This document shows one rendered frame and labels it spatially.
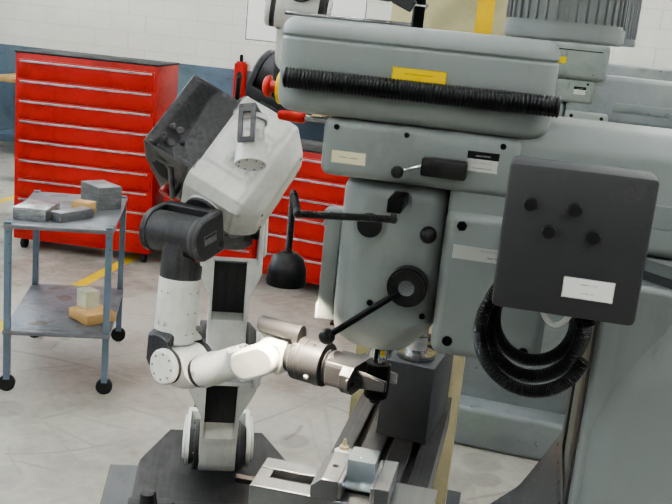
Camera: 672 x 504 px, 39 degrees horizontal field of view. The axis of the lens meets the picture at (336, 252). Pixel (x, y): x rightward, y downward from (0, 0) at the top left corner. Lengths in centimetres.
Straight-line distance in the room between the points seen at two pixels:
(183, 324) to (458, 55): 86
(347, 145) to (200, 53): 983
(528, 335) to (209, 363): 70
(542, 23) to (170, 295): 95
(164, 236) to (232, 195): 17
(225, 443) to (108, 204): 250
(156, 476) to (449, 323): 140
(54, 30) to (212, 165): 1017
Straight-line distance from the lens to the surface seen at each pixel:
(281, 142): 209
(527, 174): 132
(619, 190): 133
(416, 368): 216
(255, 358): 187
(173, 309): 203
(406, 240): 163
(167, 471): 285
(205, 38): 1138
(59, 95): 708
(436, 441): 225
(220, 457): 270
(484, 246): 160
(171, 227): 201
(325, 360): 183
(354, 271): 166
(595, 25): 160
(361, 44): 158
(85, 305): 488
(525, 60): 155
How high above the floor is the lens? 189
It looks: 14 degrees down
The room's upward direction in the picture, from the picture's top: 6 degrees clockwise
